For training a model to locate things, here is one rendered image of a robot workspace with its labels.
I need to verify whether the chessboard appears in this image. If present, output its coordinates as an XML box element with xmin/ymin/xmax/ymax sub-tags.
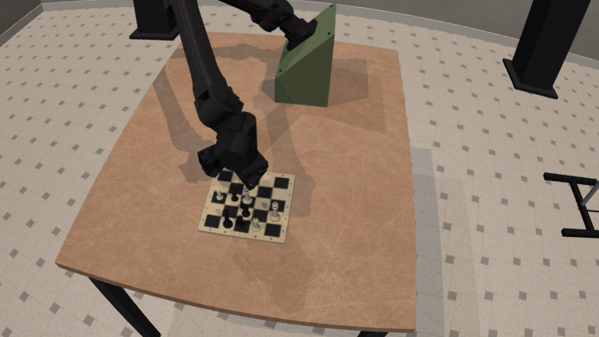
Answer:
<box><xmin>197</xmin><ymin>168</ymin><xmax>296</xmax><ymax>244</ymax></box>

